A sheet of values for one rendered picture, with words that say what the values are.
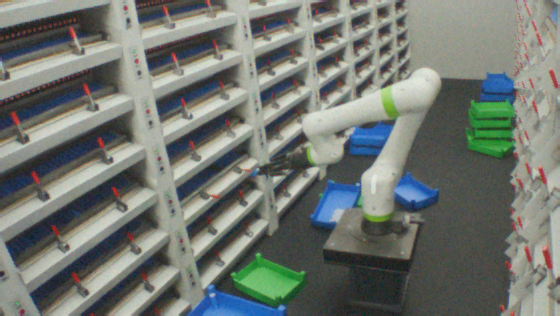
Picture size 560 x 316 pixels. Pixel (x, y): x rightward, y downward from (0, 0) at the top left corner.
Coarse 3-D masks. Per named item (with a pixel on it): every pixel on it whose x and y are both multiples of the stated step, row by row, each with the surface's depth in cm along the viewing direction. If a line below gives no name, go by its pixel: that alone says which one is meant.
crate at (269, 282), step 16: (256, 256) 211; (240, 272) 204; (256, 272) 210; (272, 272) 208; (288, 272) 202; (304, 272) 194; (240, 288) 198; (256, 288) 199; (272, 288) 197; (288, 288) 196; (272, 304) 186
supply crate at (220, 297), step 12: (204, 300) 142; (216, 300) 145; (228, 300) 143; (240, 300) 139; (192, 312) 136; (204, 312) 142; (216, 312) 142; (228, 312) 141; (240, 312) 141; (252, 312) 139; (264, 312) 136; (276, 312) 133
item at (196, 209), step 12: (240, 144) 222; (252, 156) 221; (204, 168) 207; (252, 168) 217; (228, 180) 202; (240, 180) 209; (216, 192) 193; (192, 204) 183; (204, 204) 185; (192, 216) 179
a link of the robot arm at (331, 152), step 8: (336, 136) 171; (328, 144) 168; (336, 144) 169; (312, 152) 174; (320, 152) 170; (328, 152) 169; (336, 152) 169; (312, 160) 175; (320, 160) 173; (328, 160) 171; (336, 160) 171
